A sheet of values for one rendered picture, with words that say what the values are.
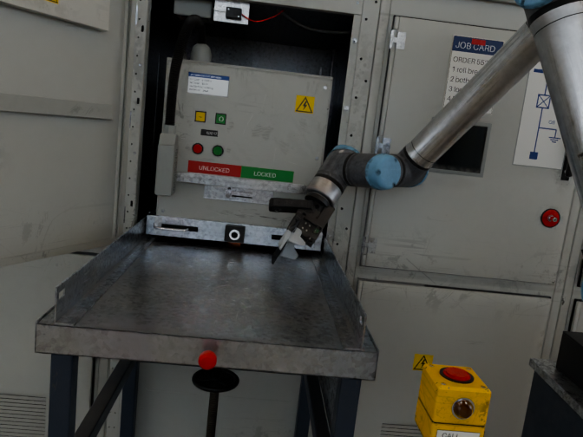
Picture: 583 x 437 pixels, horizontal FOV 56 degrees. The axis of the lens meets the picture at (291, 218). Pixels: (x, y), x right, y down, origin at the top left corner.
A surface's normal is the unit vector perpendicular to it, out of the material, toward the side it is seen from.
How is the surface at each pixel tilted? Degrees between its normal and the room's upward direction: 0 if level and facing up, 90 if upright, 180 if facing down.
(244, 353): 90
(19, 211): 90
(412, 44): 90
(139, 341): 90
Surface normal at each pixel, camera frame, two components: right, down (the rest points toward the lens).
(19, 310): 0.05, 0.18
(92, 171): 0.90, 0.17
